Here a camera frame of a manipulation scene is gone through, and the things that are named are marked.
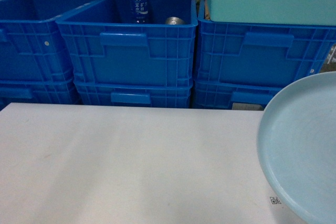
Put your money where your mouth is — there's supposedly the light blue oval tray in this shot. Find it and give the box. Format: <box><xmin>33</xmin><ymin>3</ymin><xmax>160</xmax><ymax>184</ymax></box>
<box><xmin>257</xmin><ymin>71</ymin><xmax>335</xmax><ymax>223</ymax></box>

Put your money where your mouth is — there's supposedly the blue crate lower middle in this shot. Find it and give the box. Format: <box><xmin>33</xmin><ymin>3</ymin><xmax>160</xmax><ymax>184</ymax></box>
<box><xmin>74</xmin><ymin>81</ymin><xmax>192</xmax><ymax>109</ymax></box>

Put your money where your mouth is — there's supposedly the blue crate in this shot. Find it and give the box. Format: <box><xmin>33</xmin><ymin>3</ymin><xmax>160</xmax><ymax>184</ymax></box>
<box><xmin>56</xmin><ymin>0</ymin><xmax>197</xmax><ymax>87</ymax></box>
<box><xmin>1</xmin><ymin>0</ymin><xmax>96</xmax><ymax>82</ymax></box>
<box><xmin>1</xmin><ymin>79</ymin><xmax>82</xmax><ymax>109</ymax></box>
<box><xmin>74</xmin><ymin>81</ymin><xmax>192</xmax><ymax>109</ymax></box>
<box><xmin>192</xmin><ymin>80</ymin><xmax>281</xmax><ymax>110</ymax></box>
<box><xmin>194</xmin><ymin>0</ymin><xmax>335</xmax><ymax>88</ymax></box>

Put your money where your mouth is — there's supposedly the blue crate lower right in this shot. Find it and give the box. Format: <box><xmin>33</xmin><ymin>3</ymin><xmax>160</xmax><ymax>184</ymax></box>
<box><xmin>192</xmin><ymin>80</ymin><xmax>281</xmax><ymax>110</ymax></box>

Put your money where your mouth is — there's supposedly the silver metal can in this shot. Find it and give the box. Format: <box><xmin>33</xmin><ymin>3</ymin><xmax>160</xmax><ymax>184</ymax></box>
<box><xmin>165</xmin><ymin>16</ymin><xmax>186</xmax><ymax>25</ymax></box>

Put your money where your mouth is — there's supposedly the blue crate upper middle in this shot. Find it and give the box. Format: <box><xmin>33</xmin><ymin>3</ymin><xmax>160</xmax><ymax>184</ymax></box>
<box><xmin>56</xmin><ymin>0</ymin><xmax>197</xmax><ymax>87</ymax></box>

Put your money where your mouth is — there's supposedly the clear plastic water bottle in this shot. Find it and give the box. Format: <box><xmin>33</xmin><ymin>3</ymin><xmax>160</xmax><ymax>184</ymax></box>
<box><xmin>130</xmin><ymin>0</ymin><xmax>149</xmax><ymax>24</ymax></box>

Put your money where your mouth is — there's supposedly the blue crate upper right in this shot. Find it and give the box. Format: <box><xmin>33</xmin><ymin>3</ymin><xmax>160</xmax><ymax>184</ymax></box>
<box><xmin>194</xmin><ymin>0</ymin><xmax>335</xmax><ymax>88</ymax></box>

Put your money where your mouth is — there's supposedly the blue crate upper left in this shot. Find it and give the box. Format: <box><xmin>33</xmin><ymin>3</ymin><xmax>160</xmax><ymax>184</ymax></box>
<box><xmin>1</xmin><ymin>0</ymin><xmax>96</xmax><ymax>82</ymax></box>

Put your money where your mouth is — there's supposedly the blue crate lower left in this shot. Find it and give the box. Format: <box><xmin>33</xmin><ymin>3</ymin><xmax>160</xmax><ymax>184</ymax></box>
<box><xmin>1</xmin><ymin>79</ymin><xmax>82</xmax><ymax>109</ymax></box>

